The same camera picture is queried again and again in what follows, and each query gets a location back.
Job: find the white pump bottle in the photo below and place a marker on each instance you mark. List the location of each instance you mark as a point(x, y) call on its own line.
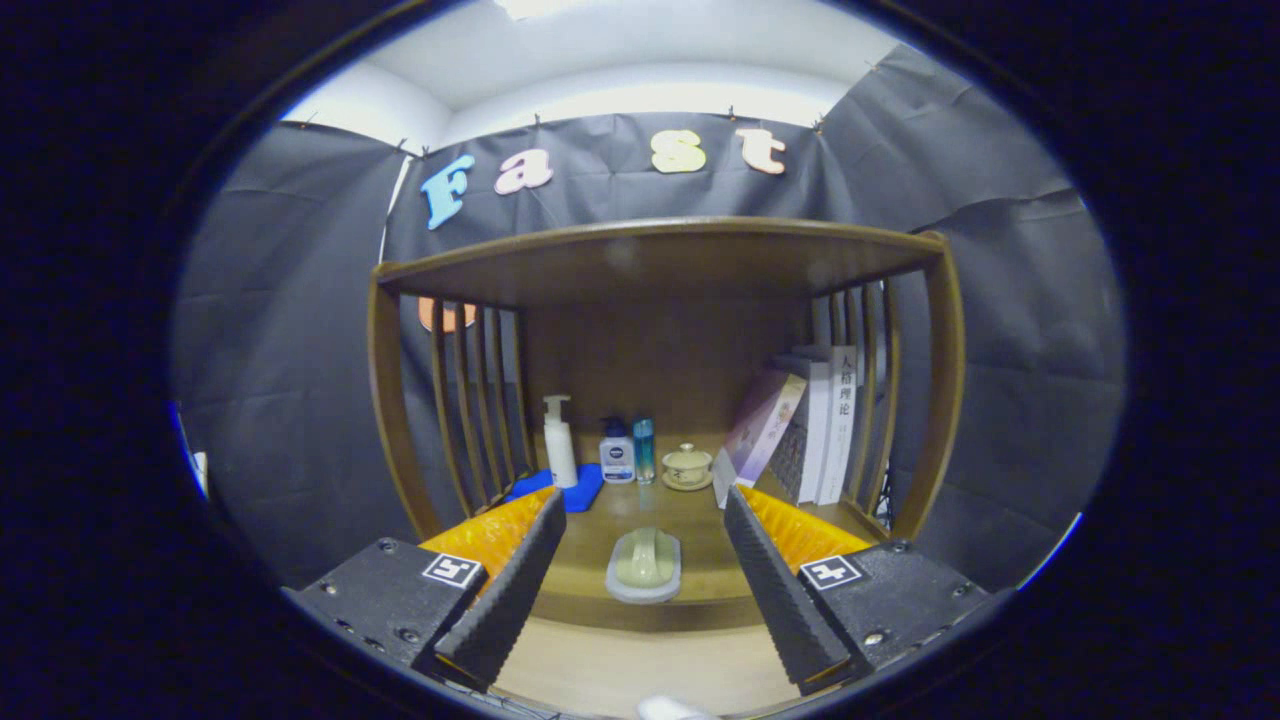
point(560, 450)

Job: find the wooden drawer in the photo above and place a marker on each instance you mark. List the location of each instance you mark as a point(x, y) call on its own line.
point(640, 665)

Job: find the wooden cabinet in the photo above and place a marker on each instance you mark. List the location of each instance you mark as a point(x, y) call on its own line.
point(660, 360)

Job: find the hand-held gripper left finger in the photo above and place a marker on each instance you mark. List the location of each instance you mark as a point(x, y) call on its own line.
point(510, 590)

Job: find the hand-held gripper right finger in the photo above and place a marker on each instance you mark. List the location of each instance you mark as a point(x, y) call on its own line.
point(780, 590)

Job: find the beige lidded teacup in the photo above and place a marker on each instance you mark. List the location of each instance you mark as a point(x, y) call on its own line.
point(687, 468)

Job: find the pale pink book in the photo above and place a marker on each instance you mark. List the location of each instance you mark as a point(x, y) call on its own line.
point(760, 430)

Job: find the small white blue bottle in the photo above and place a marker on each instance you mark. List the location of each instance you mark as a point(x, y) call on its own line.
point(616, 462)

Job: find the teal slim bottle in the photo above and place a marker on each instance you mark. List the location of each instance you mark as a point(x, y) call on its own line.
point(643, 455)

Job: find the wooden countertop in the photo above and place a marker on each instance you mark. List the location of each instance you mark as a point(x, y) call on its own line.
point(700, 560)

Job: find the blue cloth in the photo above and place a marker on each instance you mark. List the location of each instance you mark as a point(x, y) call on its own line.
point(582, 492)

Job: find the black backdrop cloth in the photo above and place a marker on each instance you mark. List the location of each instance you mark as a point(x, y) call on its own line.
point(290, 330)

